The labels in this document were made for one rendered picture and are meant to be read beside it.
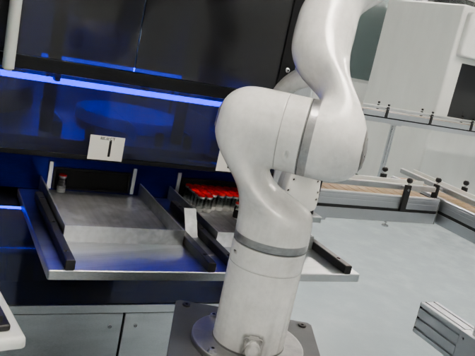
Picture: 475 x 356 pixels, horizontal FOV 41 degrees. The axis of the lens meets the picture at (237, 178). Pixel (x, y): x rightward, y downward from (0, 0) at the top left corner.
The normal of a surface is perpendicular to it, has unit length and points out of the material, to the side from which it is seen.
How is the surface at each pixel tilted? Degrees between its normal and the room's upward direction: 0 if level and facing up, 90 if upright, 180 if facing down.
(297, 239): 89
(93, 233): 90
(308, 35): 67
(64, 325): 90
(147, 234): 90
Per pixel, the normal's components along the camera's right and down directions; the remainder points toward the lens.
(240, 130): -0.24, 0.11
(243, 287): -0.52, 0.09
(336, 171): -0.01, 0.72
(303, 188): 0.39, 0.31
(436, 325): -0.89, -0.08
